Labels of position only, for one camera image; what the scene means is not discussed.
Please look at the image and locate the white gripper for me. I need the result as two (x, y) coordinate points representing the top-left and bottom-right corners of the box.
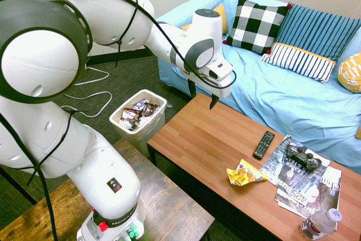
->
(183, 67), (233, 111)

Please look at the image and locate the yellow chip bag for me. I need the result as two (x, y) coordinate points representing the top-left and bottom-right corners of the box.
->
(226, 158), (270, 187)

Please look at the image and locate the brown snack bag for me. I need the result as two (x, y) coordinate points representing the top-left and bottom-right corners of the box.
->
(140, 102), (161, 117)

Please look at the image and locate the white plastic trash bin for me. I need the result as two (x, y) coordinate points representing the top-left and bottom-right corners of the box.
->
(109, 89), (169, 159)

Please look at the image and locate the red brown popchips bag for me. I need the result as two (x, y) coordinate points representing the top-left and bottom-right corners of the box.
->
(121, 107), (141, 121)

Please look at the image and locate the red-brown wooden coffee table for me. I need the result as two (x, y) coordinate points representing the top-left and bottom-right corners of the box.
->
(146, 92), (361, 241)

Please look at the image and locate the purple label hint bottle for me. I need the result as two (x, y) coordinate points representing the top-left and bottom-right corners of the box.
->
(133, 98), (149, 111)

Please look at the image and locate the black tv remote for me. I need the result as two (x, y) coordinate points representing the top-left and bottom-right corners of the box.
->
(252, 130), (276, 161)

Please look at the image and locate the light blue sofa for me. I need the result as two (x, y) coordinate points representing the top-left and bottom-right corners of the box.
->
(156, 0), (361, 168)

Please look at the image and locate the plain mustard pillow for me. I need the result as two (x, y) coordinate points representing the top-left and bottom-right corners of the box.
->
(180, 3), (230, 36)

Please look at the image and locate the black white checkered pillow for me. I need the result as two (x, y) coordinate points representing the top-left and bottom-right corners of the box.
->
(222, 0), (293, 55)

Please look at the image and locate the white navy striped pillow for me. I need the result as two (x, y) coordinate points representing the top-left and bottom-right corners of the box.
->
(259, 42), (337, 85)

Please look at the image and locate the grey leader magazine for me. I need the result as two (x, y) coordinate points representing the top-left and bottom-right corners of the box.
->
(259, 134), (332, 187)

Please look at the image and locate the rustic dark wood table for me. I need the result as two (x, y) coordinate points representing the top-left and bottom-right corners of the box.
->
(0, 138), (216, 241)

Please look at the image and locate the black game controller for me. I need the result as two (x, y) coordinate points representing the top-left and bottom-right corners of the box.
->
(283, 142), (323, 173)

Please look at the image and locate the blue striped pillow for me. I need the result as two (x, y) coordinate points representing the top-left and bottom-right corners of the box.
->
(274, 3), (361, 63)

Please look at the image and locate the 425 business magazine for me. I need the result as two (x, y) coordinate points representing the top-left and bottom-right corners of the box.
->
(274, 165), (343, 226)

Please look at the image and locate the yellow white patterned bolster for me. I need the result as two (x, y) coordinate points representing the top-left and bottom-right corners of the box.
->
(337, 51), (361, 94)

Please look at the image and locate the clear hint water bottle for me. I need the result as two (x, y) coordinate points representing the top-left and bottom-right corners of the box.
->
(299, 208), (344, 241)

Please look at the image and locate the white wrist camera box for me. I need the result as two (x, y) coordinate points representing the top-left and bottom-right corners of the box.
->
(203, 56), (234, 81)

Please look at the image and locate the white floor cable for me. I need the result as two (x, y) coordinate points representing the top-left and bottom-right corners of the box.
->
(60, 65), (113, 119)

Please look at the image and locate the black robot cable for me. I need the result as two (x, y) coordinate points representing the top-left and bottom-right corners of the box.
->
(0, 0), (237, 241)

